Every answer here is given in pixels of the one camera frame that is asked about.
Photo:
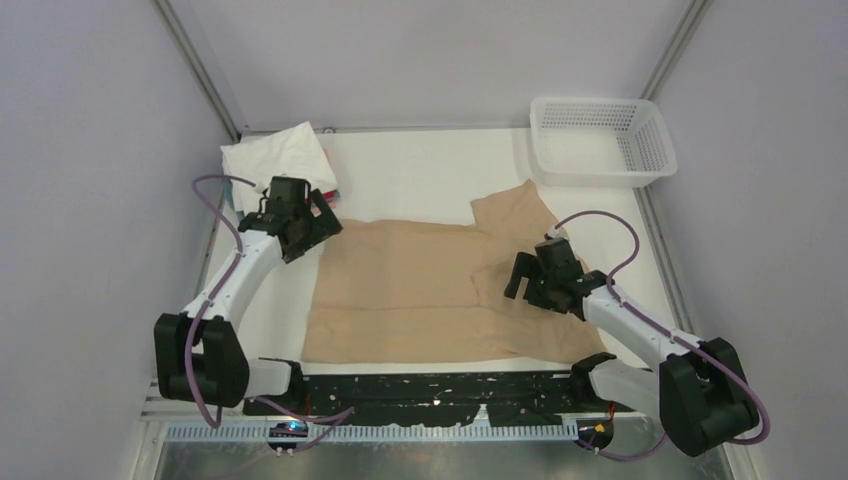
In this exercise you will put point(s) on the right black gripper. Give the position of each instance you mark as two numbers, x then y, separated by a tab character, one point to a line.
529	266

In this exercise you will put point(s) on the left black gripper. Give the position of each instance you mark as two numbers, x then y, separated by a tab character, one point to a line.
324	227

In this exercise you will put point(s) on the beige t shirt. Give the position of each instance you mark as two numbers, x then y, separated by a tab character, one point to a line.
396	291

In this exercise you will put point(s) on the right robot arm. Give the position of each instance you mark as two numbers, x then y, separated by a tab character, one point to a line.
662	358

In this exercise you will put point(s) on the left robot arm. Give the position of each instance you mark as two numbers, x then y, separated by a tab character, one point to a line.
199	357

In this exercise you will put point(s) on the white folded t shirt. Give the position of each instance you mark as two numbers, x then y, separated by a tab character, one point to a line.
294	152

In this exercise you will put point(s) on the blue-grey folded t shirt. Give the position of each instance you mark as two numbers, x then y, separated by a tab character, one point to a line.
229	195

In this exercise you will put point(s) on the white plastic basket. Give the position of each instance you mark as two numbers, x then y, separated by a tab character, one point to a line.
599	142

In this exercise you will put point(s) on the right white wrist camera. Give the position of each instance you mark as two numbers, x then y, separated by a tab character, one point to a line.
553	233

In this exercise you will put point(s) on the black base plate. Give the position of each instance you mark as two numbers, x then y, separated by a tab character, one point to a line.
523	398

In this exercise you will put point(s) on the aluminium front rail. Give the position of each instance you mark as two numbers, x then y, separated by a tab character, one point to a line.
259	419

